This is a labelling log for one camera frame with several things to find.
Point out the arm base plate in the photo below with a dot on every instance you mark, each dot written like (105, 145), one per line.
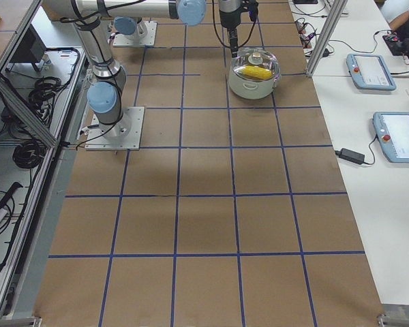
(120, 41)
(125, 135)

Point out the near blue teach pendant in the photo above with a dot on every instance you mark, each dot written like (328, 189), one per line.
(392, 130)

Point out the yellow corn cob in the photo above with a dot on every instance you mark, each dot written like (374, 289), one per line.
(257, 72)

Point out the aluminium frame post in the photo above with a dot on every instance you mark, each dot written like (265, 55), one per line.
(325, 35)

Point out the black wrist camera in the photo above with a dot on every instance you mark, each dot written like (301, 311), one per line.
(251, 7)

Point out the black power adapter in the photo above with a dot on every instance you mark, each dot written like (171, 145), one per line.
(351, 156)

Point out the pale green cooking pot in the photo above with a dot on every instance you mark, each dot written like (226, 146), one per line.
(250, 89)

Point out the far blue teach pendant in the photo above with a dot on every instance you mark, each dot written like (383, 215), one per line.
(370, 72)

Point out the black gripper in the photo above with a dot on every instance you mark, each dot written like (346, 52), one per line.
(229, 19)

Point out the glass pot lid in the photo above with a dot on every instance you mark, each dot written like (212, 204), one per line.
(255, 57)

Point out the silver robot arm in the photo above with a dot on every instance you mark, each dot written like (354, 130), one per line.
(131, 27)
(105, 95)

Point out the blue teach pendant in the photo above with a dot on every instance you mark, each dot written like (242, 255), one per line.
(392, 130)
(370, 72)

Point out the small circuit boards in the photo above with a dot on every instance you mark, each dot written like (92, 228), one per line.
(306, 31)

